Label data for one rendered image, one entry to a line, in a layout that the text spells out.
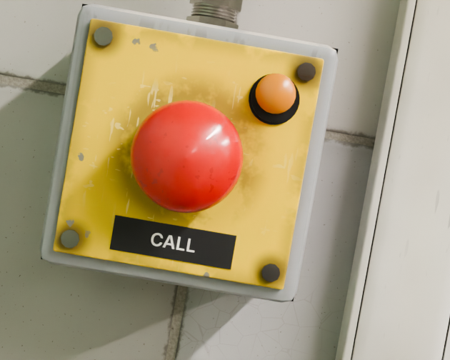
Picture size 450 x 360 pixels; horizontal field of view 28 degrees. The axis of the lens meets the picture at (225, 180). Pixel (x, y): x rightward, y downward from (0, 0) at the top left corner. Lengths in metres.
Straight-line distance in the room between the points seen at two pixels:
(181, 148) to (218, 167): 0.01
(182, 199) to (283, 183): 0.04
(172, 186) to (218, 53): 0.06
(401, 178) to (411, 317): 0.06
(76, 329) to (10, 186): 0.07
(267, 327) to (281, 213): 0.09
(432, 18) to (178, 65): 0.12
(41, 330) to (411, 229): 0.17
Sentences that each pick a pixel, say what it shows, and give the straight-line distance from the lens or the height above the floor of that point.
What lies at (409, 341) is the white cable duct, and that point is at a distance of 0.41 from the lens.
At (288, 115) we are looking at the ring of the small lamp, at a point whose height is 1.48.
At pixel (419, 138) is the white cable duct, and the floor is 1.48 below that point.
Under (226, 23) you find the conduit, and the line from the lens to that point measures 0.37.
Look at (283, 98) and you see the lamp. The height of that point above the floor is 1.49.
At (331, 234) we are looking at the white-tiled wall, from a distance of 0.41.
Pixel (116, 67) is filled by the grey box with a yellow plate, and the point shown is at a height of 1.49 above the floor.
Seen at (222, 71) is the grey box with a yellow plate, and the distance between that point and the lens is 0.33.
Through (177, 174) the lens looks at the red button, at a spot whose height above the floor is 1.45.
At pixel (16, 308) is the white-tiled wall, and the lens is 0.42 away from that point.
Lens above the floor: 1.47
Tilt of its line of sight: 3 degrees down
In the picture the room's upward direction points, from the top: 10 degrees clockwise
